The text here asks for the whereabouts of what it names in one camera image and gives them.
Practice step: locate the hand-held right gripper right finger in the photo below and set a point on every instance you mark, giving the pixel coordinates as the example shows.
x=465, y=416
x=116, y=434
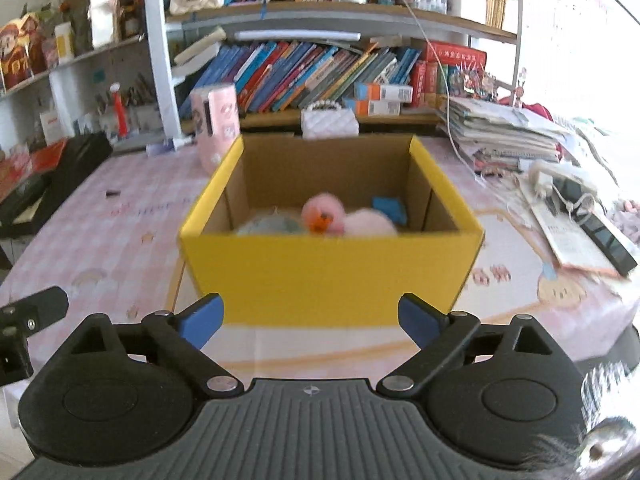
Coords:
x=420, y=321

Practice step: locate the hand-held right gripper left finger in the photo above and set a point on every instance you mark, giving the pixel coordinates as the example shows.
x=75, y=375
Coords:
x=202, y=321

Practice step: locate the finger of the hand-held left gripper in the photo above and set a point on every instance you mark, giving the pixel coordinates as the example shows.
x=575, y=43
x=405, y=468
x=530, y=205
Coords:
x=45, y=305

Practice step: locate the yellow cardboard box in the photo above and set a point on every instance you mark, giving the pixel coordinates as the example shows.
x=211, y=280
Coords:
x=325, y=280

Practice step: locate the pink plush toy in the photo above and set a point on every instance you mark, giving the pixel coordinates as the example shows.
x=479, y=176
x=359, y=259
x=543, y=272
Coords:
x=370, y=225

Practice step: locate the small blue object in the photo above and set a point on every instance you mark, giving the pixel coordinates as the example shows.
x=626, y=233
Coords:
x=390, y=206

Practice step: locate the pink chick plush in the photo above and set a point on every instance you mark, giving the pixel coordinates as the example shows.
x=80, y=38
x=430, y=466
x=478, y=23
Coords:
x=325, y=212

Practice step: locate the pink checkered tablecloth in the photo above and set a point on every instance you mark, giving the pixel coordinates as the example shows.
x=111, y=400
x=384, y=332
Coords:
x=100, y=240

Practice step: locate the red printed packet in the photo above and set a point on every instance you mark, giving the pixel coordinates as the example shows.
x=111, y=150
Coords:
x=30, y=165

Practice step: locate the black keyboard piano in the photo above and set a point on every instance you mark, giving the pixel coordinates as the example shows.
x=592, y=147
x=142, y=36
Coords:
x=80, y=160

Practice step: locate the paper booklet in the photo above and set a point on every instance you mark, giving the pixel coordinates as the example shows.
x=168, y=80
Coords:
x=565, y=240

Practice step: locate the white card red label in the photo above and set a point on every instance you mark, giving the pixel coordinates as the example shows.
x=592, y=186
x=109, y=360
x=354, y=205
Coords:
x=51, y=127

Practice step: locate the white power adapter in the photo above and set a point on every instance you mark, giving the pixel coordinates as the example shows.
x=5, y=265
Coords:
x=541, y=180

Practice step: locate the white pen holder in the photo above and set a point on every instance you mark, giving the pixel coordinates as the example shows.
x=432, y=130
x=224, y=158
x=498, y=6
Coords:
x=145, y=115
x=107, y=120

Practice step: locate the pink humidifier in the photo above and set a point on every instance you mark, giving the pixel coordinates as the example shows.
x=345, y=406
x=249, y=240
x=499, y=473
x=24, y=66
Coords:
x=220, y=120

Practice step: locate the black device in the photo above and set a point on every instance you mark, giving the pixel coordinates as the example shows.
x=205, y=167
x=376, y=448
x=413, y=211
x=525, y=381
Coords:
x=607, y=242

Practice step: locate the stack of papers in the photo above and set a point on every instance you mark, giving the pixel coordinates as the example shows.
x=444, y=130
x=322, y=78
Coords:
x=500, y=130

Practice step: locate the white quilted purse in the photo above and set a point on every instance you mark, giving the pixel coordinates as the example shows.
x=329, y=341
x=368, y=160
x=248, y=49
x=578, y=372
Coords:
x=327, y=125

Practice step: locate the orange and white box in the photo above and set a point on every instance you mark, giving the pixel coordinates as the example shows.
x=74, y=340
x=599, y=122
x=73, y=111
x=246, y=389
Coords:
x=385, y=92
x=372, y=108

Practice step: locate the fortune god figure box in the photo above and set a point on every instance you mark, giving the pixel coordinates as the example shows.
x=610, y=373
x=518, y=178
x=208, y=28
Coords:
x=20, y=55

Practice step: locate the red book set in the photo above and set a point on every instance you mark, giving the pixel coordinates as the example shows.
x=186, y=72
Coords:
x=450, y=65

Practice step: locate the white bottle yellow label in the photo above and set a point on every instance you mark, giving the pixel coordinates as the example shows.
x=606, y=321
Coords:
x=64, y=42

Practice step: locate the white bookshelf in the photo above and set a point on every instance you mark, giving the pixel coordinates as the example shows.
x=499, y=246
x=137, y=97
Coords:
x=160, y=60

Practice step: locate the row of leaning books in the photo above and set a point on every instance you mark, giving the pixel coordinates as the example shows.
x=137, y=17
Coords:
x=300, y=75

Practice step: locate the stacked white books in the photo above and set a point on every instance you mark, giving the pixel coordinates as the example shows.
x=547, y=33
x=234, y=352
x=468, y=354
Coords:
x=197, y=55

